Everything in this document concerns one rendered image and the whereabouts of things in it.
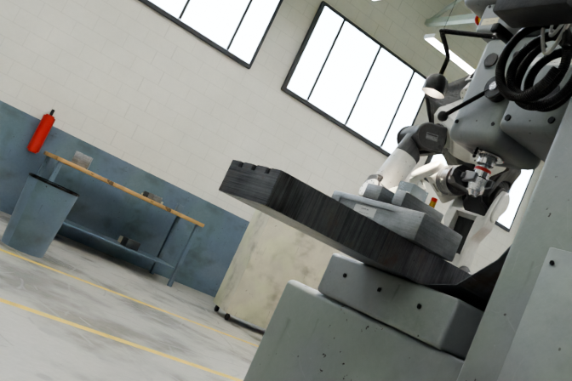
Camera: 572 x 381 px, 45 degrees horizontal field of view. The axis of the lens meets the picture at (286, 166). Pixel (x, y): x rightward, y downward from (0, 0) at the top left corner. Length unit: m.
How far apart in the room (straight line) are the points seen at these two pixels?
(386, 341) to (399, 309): 0.08
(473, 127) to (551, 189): 0.47
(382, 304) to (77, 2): 7.77
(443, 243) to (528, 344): 0.40
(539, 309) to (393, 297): 0.46
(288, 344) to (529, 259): 0.82
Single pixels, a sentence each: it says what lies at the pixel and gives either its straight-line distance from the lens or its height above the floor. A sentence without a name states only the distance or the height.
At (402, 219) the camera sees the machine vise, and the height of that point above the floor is 1.02.
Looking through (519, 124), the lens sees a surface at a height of 1.35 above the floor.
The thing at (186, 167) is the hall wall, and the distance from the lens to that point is 9.60.
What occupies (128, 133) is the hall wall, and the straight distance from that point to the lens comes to 9.27.
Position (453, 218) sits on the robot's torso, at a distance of 2.66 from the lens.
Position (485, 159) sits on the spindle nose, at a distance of 1.93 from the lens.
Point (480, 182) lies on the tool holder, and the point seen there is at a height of 1.23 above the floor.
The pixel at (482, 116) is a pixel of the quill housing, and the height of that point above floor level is 1.38.
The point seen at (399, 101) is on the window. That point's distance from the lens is 11.38.
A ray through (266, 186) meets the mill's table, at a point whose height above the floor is 0.94.
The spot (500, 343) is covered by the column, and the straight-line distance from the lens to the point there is 1.42.
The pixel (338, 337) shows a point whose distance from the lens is 1.85.
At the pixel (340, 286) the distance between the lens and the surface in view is 1.89.
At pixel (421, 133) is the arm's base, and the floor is 1.40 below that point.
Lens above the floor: 0.80
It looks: 8 degrees up
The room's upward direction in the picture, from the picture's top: 25 degrees clockwise
